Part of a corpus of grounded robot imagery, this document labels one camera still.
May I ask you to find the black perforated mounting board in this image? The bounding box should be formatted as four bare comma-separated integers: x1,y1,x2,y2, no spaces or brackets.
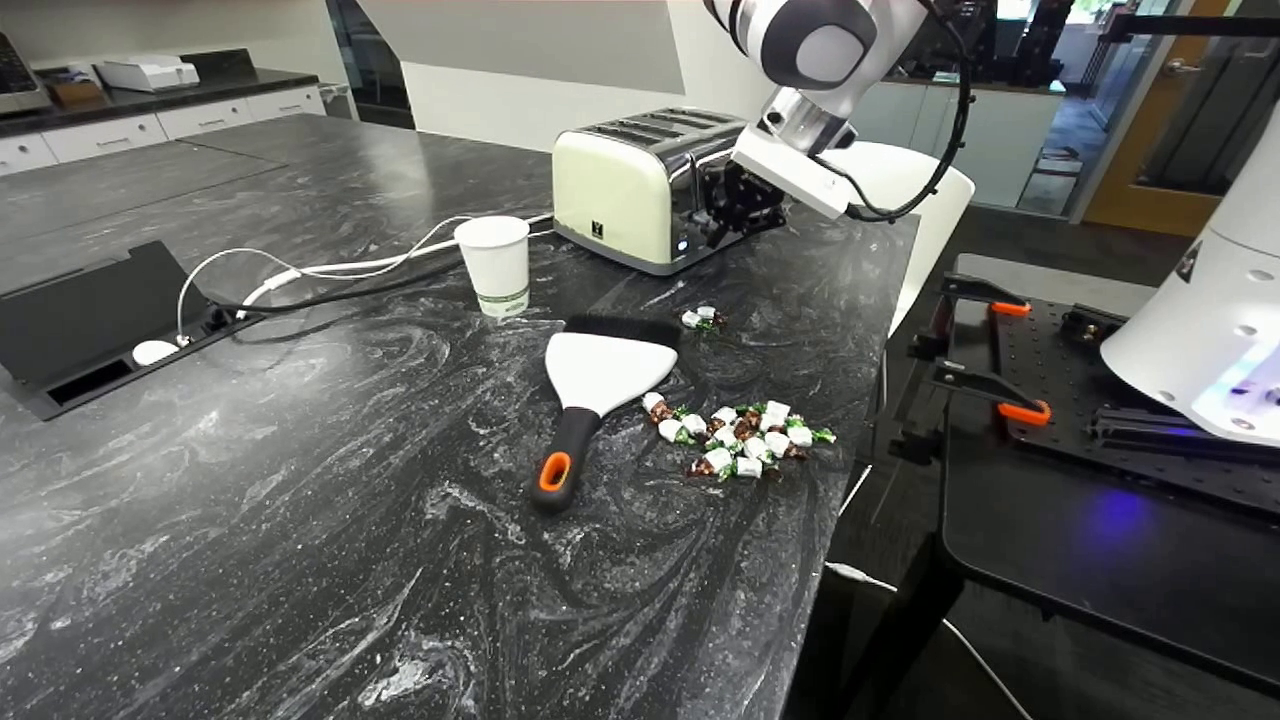
915,291,1280,697

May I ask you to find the cream and chrome toaster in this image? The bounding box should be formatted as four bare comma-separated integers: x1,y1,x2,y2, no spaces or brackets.
553,108,739,275

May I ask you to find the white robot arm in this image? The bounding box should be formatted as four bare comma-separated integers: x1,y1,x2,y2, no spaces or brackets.
700,0,973,243

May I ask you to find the white toaster power cable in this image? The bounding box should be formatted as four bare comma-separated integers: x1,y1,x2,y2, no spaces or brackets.
169,207,558,342

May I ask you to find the black table power outlet box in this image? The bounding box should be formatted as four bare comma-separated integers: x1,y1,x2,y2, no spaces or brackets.
0,242,236,420

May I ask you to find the pile of wrapped candies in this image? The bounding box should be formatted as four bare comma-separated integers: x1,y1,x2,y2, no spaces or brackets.
638,393,836,482

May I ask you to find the black clamp with orange handle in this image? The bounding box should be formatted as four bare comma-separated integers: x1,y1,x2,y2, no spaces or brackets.
931,360,1052,428

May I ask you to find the white power plug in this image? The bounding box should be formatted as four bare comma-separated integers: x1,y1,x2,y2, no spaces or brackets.
128,342,185,370

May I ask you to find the white spatula with black handle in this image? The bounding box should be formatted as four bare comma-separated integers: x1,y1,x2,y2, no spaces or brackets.
526,320,678,511

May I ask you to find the white paper cup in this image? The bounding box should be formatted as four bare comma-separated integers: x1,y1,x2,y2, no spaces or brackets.
456,215,533,315

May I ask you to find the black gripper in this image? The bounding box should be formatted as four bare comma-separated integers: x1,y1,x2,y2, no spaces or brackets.
700,160,784,249

